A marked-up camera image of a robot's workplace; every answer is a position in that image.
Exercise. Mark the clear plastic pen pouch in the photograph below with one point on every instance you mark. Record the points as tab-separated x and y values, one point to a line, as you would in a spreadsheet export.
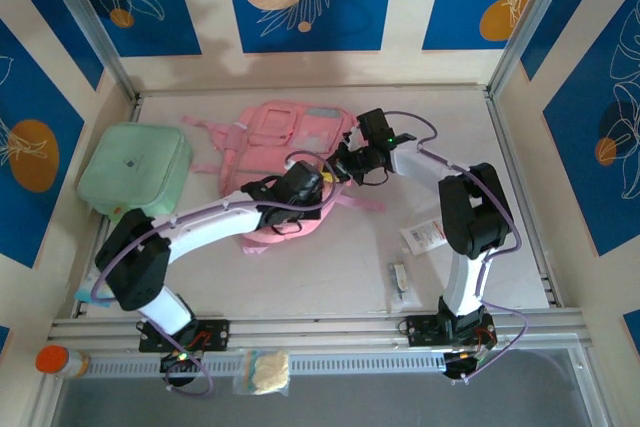
400	282

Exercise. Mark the clear bag with white contents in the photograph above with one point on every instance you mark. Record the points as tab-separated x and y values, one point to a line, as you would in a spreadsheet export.
267	372

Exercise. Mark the aluminium frame rail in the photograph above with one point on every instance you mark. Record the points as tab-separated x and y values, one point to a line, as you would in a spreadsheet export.
320	329

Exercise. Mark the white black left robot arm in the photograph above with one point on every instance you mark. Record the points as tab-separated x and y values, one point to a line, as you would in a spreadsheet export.
210	227

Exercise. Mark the orange capped bottle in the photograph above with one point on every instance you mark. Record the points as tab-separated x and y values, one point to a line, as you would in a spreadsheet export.
52	361

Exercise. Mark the white red wipes packet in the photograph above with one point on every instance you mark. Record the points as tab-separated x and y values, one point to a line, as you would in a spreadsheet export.
422	236

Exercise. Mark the pink student backpack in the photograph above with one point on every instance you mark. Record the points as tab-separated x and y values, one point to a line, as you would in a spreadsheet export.
265	147

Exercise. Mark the mint green zip pouch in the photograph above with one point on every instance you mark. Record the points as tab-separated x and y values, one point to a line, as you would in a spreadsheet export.
132	167

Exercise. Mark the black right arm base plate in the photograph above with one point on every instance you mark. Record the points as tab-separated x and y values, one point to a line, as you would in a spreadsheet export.
425	329

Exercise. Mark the green bottle orange label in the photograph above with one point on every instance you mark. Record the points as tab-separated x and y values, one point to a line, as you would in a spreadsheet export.
117	211

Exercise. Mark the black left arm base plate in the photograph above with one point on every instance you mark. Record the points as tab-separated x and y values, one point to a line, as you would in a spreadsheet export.
217	334

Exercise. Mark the light blue packet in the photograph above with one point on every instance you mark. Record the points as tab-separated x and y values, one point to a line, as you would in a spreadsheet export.
92	292

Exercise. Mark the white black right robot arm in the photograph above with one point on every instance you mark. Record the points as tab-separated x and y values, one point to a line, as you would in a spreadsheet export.
465	282

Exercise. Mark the aluminium corner post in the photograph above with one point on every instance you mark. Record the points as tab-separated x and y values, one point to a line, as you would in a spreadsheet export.
85	22
535	22

